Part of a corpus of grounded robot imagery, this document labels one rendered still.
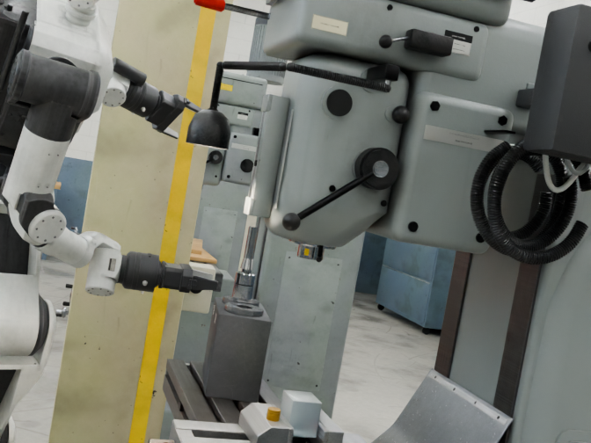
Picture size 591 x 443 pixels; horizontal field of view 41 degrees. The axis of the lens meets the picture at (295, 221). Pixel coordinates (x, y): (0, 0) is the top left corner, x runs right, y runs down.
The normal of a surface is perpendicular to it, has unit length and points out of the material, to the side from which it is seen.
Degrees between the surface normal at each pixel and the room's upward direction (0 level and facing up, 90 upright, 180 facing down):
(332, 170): 90
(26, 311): 60
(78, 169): 90
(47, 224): 113
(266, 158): 90
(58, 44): 76
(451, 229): 90
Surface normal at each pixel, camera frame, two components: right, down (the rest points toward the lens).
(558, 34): -0.94, -0.15
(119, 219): 0.28, 0.10
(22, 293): 0.58, -0.35
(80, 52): 0.50, -0.12
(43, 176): 0.62, 0.54
